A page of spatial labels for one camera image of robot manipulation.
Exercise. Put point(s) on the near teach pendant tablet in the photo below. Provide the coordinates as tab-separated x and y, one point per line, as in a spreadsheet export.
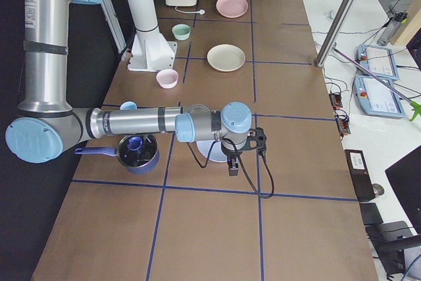
375	99

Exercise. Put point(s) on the black box on desk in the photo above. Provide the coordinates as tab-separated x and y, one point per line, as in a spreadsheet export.
359	175

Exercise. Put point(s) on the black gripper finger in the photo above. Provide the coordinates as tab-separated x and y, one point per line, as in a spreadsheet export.
233	166

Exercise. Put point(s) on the cream plate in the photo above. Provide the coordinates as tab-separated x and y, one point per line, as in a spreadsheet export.
226	57

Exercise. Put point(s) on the pink bowl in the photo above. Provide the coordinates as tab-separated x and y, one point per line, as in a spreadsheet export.
167	78

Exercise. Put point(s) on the light blue cup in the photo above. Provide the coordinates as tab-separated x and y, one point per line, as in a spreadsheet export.
128	105

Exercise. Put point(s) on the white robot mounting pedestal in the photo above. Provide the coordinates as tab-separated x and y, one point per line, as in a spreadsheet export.
150	51

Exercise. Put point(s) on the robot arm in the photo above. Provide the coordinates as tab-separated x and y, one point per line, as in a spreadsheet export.
48	125

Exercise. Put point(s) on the far teach pendant tablet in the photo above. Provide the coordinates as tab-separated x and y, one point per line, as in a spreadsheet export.
378	60

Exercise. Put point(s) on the aluminium frame post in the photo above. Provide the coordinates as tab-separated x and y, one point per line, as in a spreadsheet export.
333	32

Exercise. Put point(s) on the pink plate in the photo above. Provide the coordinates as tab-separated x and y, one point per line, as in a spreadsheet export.
232	8

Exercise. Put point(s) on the reacher grabber stick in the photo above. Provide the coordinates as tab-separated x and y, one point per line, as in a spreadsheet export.
415	106

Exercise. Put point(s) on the dark blue saucepan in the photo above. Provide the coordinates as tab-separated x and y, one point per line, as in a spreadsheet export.
138	153

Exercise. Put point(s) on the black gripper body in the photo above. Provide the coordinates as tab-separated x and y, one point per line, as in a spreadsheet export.
231	156

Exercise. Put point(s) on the teach pendant tablet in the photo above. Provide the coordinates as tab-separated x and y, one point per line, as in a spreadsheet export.
378	60
375	99

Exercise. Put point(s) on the green bowl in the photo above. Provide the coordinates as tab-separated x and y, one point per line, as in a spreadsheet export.
181	31

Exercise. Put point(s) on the blue plate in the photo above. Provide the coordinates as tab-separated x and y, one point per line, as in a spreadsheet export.
216	153

